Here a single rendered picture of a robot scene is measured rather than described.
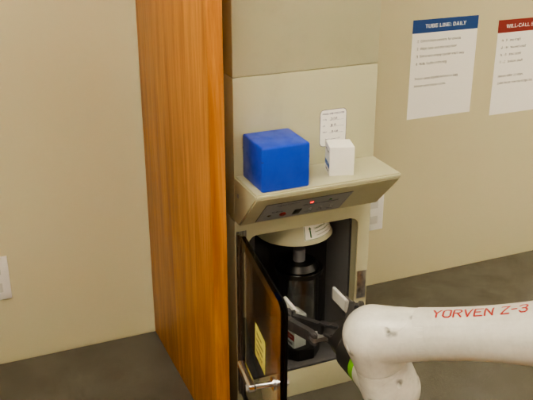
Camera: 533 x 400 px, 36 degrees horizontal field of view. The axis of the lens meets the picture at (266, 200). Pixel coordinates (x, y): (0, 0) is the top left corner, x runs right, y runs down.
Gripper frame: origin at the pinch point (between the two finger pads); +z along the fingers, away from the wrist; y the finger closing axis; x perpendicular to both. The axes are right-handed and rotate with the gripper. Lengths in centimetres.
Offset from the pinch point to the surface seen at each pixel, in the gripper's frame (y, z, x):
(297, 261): 0.4, 7.2, -6.4
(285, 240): 4.6, 4.9, -13.5
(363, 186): -6.6, -8.9, -29.6
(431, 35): -55, 45, -46
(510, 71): -83, 46, -33
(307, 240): 0.0, 3.2, -13.5
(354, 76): -9, 2, -49
